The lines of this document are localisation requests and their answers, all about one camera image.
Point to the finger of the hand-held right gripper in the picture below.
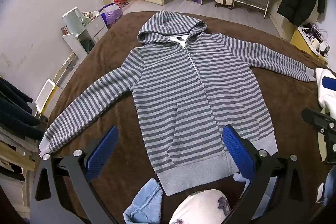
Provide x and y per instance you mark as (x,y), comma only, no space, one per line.
(329,82)
(319,119)

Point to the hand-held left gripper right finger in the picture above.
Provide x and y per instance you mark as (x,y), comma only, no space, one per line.
(237,151)

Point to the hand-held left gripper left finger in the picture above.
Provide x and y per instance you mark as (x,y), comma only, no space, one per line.
(103,151)

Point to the grey striped hoodie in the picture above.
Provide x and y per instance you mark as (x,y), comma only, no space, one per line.
(183,95)

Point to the dark folded clothes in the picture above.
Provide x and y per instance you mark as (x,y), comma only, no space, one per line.
(15,108)

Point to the white fleece garment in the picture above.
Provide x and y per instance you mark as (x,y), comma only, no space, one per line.
(325,99)

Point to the white mug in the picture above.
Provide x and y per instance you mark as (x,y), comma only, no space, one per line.
(315,44)

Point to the brown bed blanket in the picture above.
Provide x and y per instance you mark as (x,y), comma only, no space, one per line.
(275,108)

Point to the yellow nightstand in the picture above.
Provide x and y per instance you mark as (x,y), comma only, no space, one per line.
(299,41)

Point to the person's light blue fleece clothing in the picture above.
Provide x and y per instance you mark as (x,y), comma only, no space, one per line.
(143,203)

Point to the white and yellow box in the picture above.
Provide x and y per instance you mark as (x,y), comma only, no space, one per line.
(46,95)

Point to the wooden shelf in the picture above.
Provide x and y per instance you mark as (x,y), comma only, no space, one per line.
(15,157)

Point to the white side cabinet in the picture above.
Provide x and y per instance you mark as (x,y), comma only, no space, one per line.
(98,28)

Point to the purple plastic basket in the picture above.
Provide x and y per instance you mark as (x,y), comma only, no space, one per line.
(111,18)

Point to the small toiletry bottles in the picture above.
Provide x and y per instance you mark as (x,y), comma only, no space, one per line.
(89,16)

